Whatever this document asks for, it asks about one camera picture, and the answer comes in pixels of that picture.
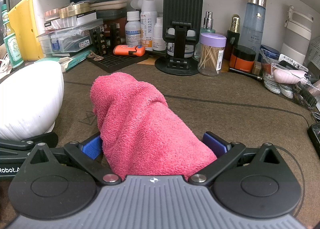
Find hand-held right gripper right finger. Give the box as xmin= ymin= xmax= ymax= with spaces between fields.
xmin=189 ymin=131 xmax=282 ymax=186

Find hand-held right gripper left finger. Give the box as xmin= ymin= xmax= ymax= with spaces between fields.
xmin=29 ymin=133 xmax=124 ymax=186

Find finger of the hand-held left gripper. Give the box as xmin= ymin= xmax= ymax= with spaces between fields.
xmin=0 ymin=132 xmax=58 ymax=151

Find white ribbed bowl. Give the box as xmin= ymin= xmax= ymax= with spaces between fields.
xmin=0 ymin=61 xmax=65 ymax=142

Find pink towel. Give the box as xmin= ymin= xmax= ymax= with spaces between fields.
xmin=90 ymin=72 xmax=218 ymax=181

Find brown desk mat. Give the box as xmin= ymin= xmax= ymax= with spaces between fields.
xmin=0 ymin=56 xmax=320 ymax=229

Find black pen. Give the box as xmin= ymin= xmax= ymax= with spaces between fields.
xmin=229 ymin=67 xmax=263 ymax=81

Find black ribbed tray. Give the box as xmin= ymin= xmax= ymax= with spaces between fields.
xmin=87 ymin=51 xmax=150 ymax=73

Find orange jar black lid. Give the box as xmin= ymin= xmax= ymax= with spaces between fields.
xmin=229 ymin=45 xmax=257 ymax=70

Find teal book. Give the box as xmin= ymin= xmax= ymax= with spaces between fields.
xmin=35 ymin=49 xmax=97 ymax=72

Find toothpick jar purple lid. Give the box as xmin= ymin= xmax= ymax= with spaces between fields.
xmin=197 ymin=33 xmax=227 ymax=77

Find white jar dark label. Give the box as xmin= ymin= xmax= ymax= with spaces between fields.
xmin=166 ymin=27 xmax=197 ymax=58

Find green glass bottle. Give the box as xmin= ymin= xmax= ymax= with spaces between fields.
xmin=1 ymin=4 xmax=24 ymax=70

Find pink device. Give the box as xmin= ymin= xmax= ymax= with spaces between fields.
xmin=272 ymin=69 xmax=309 ymax=83

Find black device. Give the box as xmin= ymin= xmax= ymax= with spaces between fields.
xmin=307 ymin=123 xmax=320 ymax=148

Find black block gold characters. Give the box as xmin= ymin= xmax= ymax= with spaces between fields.
xmin=93 ymin=26 xmax=103 ymax=56
xmin=110 ymin=23 xmax=120 ymax=47

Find blue packet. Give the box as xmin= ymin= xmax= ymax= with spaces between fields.
xmin=259 ymin=44 xmax=280 ymax=62

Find dark bottle gold cap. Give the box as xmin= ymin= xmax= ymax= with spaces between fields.
xmin=223 ymin=14 xmax=240 ymax=61

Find yellow plastic box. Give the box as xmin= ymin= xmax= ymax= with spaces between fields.
xmin=7 ymin=0 xmax=44 ymax=62

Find clear plastic storage boxes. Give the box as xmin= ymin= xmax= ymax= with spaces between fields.
xmin=36 ymin=18 xmax=104 ymax=56

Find small white bottle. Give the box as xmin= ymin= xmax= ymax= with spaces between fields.
xmin=152 ymin=17 xmax=167 ymax=52

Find green perfume bottle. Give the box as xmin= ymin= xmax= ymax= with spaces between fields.
xmin=194 ymin=11 xmax=216 ymax=61

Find white medicine bottle blue label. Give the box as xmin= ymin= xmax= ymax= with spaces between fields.
xmin=124 ymin=11 xmax=142 ymax=46

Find tall blue bottle gold cap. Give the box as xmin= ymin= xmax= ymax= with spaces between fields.
xmin=237 ymin=0 xmax=268 ymax=56

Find white and black box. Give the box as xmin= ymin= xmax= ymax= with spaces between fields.
xmin=76 ymin=11 xmax=97 ymax=25

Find white tumbler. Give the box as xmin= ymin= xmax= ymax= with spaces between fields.
xmin=280 ymin=6 xmax=314 ymax=66

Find copper lid tin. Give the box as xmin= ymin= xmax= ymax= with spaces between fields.
xmin=44 ymin=8 xmax=60 ymax=22

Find dark green case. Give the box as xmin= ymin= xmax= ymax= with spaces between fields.
xmin=96 ymin=8 xmax=128 ymax=20

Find white spray can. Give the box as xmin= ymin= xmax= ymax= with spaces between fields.
xmin=141 ymin=0 xmax=158 ymax=52

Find paper booklet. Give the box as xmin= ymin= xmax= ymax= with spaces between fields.
xmin=306 ymin=36 xmax=320 ymax=66

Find gold round tin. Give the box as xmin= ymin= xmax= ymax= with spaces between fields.
xmin=59 ymin=3 xmax=90 ymax=18

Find beige flat case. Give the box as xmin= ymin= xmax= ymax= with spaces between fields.
xmin=89 ymin=0 xmax=128 ymax=11

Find black phone stand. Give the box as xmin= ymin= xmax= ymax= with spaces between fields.
xmin=154 ymin=0 xmax=203 ymax=76

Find white cable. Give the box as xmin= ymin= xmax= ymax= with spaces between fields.
xmin=0 ymin=53 xmax=12 ymax=73

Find clear box of cables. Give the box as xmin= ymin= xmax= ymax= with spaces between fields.
xmin=260 ymin=49 xmax=320 ymax=110

